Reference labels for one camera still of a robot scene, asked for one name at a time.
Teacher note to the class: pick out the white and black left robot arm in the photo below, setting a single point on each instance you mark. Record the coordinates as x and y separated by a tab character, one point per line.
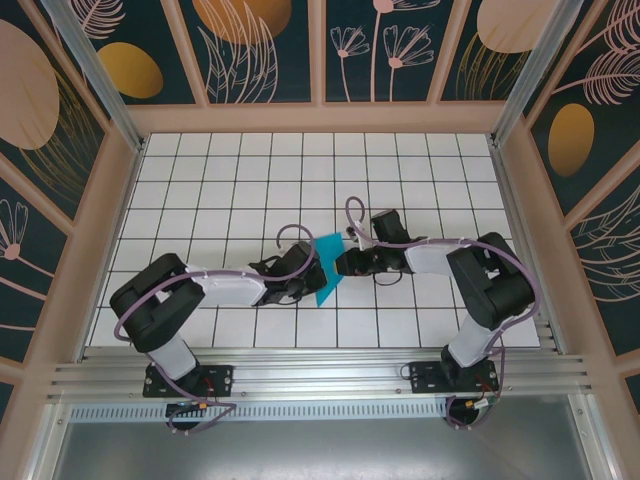
150	300

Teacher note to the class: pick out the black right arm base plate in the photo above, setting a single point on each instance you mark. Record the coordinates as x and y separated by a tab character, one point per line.
425	380

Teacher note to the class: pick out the grey metal sheet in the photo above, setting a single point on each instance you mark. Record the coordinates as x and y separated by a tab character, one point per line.
320	450

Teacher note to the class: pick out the aluminium extrusion rail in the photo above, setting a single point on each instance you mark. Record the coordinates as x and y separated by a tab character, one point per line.
320	370

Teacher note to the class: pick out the aluminium corner post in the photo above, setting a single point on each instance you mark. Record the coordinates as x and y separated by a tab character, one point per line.
95	70
533	70

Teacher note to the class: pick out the small electronics board with connector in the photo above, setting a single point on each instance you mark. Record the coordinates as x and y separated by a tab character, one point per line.
192	406
480	404

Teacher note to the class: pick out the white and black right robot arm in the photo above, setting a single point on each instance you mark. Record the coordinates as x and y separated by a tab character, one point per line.
490	285

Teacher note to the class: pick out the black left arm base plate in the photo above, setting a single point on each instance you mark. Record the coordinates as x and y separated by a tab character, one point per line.
220	380

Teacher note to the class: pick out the aluminium side rail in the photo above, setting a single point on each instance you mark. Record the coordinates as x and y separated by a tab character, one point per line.
521	220

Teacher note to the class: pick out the teal cloth sheet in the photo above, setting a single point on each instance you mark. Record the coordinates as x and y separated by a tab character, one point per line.
330	247

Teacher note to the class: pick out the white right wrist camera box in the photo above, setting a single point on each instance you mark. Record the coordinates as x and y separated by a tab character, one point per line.
353	231

